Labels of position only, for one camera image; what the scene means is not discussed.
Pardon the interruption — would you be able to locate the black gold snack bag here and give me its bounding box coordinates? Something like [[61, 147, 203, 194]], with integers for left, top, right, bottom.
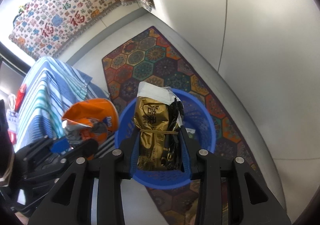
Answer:
[[133, 82, 184, 171]]

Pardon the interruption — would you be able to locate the patterned fu character cloth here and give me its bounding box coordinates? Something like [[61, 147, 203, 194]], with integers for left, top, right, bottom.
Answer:
[[9, 0, 154, 60]]

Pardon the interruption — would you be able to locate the blue striped tablecloth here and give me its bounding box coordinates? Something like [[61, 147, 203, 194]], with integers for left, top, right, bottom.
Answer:
[[14, 57, 110, 152]]

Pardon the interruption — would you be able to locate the blue plastic trash basket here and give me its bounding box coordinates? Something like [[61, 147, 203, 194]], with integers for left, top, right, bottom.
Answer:
[[114, 89, 216, 190]]

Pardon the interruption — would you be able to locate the person's left hand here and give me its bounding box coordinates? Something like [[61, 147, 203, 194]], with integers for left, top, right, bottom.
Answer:
[[0, 155, 15, 187]]

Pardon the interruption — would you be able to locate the long red snack packet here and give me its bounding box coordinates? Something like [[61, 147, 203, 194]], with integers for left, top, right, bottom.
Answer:
[[15, 84, 27, 112]]

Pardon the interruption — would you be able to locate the colourful hexagon floor mat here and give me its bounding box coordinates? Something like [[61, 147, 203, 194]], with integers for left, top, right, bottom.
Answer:
[[101, 26, 261, 225]]

